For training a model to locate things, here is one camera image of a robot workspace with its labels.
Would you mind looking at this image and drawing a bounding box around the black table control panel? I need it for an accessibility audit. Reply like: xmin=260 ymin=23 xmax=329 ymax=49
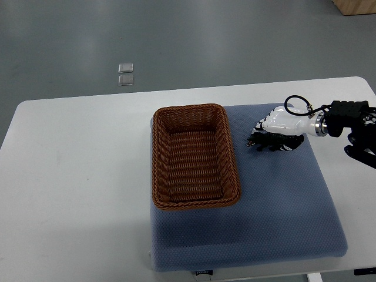
xmin=354 ymin=267 xmax=376 ymax=276

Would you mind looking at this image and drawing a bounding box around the metal floor plate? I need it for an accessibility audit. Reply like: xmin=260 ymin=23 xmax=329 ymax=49
xmin=117 ymin=74 xmax=134 ymax=86
xmin=118 ymin=62 xmax=133 ymax=73

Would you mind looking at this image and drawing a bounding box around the upper metal floor plate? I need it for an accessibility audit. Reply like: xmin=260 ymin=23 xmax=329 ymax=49
xmin=118 ymin=62 xmax=133 ymax=73

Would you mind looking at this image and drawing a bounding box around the wooden box corner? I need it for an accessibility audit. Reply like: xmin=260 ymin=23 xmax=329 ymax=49
xmin=332 ymin=0 xmax=375 ymax=16

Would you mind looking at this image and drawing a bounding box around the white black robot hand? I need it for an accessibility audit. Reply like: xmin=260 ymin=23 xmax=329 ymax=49
xmin=251 ymin=106 xmax=321 ymax=137

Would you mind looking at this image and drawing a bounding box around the brown wicker basket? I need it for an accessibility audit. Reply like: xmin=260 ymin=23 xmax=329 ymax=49
xmin=151 ymin=103 xmax=241 ymax=211

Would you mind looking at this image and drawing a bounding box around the dark toy crocodile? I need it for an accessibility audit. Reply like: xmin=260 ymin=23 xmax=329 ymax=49
xmin=246 ymin=132 xmax=305 ymax=152

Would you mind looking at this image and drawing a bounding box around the lower metal floor plate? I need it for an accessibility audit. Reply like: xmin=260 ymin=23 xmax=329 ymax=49
xmin=117 ymin=74 xmax=134 ymax=86

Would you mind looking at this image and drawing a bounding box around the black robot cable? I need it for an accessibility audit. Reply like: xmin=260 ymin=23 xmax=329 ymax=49
xmin=283 ymin=94 xmax=333 ymax=119

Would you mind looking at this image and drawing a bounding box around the blue foam mat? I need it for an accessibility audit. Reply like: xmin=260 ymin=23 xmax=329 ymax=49
xmin=151 ymin=103 xmax=348 ymax=271

